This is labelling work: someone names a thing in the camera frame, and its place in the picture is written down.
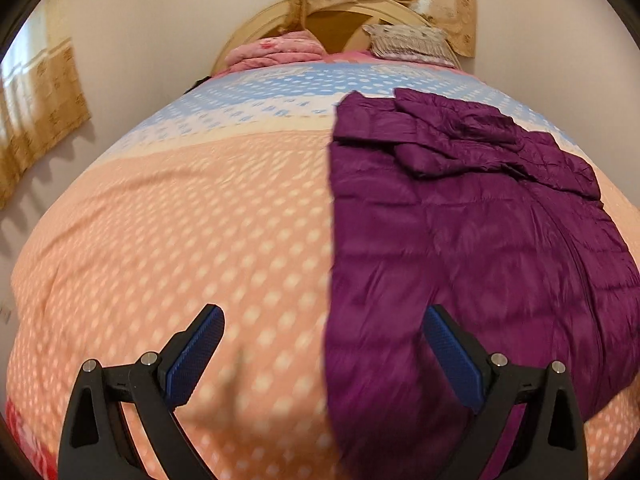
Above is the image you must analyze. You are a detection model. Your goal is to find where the cream wooden headboard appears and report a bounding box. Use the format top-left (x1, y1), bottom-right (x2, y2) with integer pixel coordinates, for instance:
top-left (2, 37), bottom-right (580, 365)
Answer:
top-left (210, 0), bottom-right (463, 76)

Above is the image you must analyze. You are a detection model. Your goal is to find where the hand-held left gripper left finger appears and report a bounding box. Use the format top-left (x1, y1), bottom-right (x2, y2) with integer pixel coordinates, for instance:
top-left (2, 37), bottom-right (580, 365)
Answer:
top-left (57, 303), bottom-right (226, 480)

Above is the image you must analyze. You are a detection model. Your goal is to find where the bed with dotted sheet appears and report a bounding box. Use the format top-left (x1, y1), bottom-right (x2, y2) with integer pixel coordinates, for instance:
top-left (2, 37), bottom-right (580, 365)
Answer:
top-left (5, 50), bottom-right (640, 480)

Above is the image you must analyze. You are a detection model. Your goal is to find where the striped pillow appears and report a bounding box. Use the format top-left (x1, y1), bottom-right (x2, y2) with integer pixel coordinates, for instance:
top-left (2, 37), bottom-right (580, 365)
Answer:
top-left (362, 22), bottom-right (453, 66)

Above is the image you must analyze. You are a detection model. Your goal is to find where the pink folded blanket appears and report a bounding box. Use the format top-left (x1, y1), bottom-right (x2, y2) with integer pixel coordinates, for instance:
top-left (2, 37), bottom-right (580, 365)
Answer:
top-left (225, 31), bottom-right (326, 75)

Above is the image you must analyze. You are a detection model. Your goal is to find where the purple hooded puffer jacket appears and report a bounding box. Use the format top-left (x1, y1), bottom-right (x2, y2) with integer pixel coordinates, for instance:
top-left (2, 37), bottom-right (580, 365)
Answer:
top-left (324, 87), bottom-right (640, 480)

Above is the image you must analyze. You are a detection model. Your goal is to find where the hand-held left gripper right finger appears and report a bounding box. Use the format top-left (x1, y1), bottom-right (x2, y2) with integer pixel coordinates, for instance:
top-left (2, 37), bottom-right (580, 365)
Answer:
top-left (422, 304), bottom-right (586, 480)

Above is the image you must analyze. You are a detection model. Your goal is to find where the beige side window curtain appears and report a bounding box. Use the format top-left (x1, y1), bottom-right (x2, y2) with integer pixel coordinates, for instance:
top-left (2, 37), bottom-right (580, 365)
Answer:
top-left (0, 7), bottom-right (92, 211)

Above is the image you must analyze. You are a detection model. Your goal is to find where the beige curtain above headboard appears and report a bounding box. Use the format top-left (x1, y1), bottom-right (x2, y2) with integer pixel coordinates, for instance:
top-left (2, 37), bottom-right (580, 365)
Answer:
top-left (286, 0), bottom-right (478, 58)

